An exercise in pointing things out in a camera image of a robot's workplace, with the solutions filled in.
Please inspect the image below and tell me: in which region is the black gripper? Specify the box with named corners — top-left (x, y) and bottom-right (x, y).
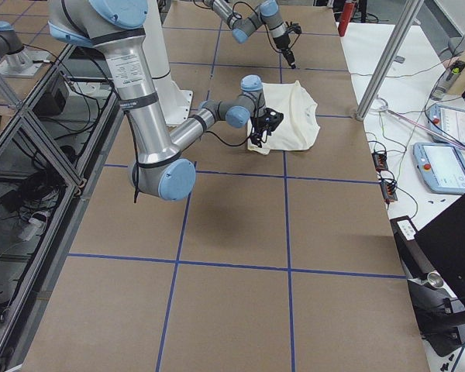
top-left (273, 22), bottom-right (302, 69)
top-left (250, 108), bottom-right (284, 148)

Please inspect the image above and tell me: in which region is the cream white long-sleeve shirt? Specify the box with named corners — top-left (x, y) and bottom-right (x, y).
top-left (247, 81), bottom-right (320, 155)

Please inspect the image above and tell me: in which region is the grey third robot arm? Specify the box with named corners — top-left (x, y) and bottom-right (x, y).
top-left (0, 21), bottom-right (51, 78)

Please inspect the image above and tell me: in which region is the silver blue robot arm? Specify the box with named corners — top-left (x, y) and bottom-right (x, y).
top-left (203, 0), bottom-right (302, 69)
top-left (48, 1), bottom-right (284, 201)

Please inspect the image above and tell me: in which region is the red cylinder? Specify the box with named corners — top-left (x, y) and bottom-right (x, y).
top-left (338, 0), bottom-right (355, 37)

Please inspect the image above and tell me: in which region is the metal rod grabber tool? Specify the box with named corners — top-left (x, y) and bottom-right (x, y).
top-left (374, 96), bottom-right (465, 150)

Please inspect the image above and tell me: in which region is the orange black connector box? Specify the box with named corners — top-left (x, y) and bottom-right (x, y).
top-left (372, 151), bottom-right (389, 172)

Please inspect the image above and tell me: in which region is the upper blue teach pendant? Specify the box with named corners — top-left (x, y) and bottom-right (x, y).
top-left (426, 104), bottom-right (465, 146)

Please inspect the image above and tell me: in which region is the blue teach pendant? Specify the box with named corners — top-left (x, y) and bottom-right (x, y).
top-left (412, 143), bottom-right (465, 195)
top-left (426, 104), bottom-right (465, 146)

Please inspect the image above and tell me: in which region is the lower blue teach pendant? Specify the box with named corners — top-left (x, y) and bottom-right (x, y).
top-left (412, 143), bottom-right (465, 195)

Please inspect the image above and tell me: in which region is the black laptop on stand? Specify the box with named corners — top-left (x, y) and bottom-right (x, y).
top-left (391, 194), bottom-right (465, 357)

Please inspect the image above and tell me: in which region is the grey aluminium frame post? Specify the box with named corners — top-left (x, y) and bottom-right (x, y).
top-left (355, 0), bottom-right (424, 121)

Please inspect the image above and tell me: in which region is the aluminium frame with glass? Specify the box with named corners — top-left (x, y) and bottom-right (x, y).
top-left (0, 45), bottom-right (122, 371)

